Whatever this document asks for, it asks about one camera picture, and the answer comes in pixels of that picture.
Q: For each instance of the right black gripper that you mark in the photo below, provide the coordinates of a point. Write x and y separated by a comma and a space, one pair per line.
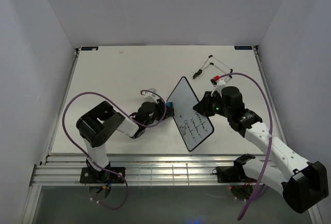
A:
202, 106

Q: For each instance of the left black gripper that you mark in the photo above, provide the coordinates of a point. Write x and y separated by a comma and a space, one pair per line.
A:
161, 107

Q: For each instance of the blue whiteboard eraser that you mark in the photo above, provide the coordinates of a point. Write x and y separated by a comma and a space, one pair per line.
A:
169, 110

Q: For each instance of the small black-framed whiteboard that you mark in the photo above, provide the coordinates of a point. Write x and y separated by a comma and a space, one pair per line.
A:
193, 127

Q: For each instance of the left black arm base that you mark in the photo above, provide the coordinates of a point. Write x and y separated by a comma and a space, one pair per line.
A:
91, 176

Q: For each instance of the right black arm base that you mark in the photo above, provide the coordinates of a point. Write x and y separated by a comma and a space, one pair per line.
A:
228, 174

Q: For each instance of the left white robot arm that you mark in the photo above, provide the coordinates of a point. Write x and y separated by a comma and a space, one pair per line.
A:
97, 125

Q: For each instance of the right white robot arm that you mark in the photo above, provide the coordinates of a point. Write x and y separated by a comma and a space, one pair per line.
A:
301, 183

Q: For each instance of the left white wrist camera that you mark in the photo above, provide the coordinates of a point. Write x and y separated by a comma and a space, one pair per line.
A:
149, 95

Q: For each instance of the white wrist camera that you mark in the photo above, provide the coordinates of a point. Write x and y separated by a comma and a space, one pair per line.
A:
218, 84
149, 95

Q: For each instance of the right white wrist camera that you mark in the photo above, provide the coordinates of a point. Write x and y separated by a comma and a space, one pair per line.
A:
218, 84

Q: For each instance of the wire whiteboard stand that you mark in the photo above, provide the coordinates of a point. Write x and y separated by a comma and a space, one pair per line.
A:
213, 62

